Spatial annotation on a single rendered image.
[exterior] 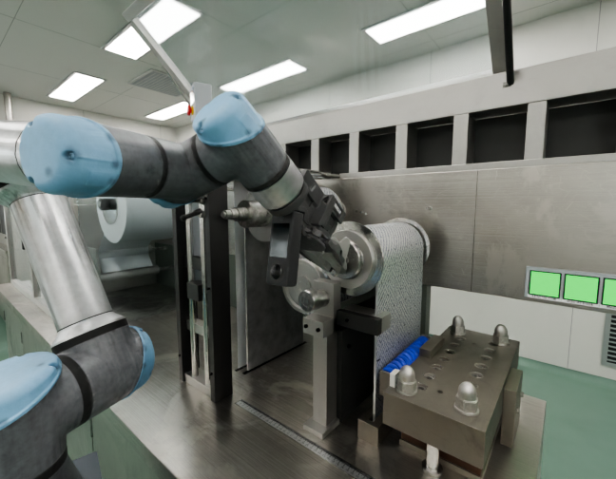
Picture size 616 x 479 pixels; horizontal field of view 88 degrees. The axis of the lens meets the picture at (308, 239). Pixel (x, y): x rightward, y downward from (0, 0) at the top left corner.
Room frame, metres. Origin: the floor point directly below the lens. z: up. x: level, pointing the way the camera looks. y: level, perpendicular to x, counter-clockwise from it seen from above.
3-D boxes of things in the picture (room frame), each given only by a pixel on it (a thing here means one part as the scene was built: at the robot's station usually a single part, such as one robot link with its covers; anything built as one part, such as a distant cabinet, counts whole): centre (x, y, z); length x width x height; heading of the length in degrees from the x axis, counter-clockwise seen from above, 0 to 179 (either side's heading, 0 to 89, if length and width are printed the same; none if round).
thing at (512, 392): (0.58, -0.40, 0.97); 0.10 x 0.03 x 0.11; 141
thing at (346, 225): (0.62, -0.08, 1.25); 0.15 x 0.01 x 0.15; 51
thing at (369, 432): (0.68, -0.20, 0.92); 0.28 x 0.04 x 0.04; 141
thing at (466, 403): (0.48, -0.25, 1.05); 0.04 x 0.04 x 0.04
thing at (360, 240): (0.71, -0.16, 1.25); 0.26 x 0.12 x 0.12; 141
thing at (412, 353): (0.66, -0.22, 1.03); 0.21 x 0.04 x 0.03; 141
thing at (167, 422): (1.25, 0.62, 0.88); 2.52 x 0.66 x 0.04; 51
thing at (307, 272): (0.79, -0.07, 1.18); 0.26 x 0.12 x 0.12; 141
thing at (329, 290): (0.61, -0.03, 1.05); 0.06 x 0.05 x 0.31; 141
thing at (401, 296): (0.68, -0.20, 1.11); 0.23 x 0.01 x 0.18; 141
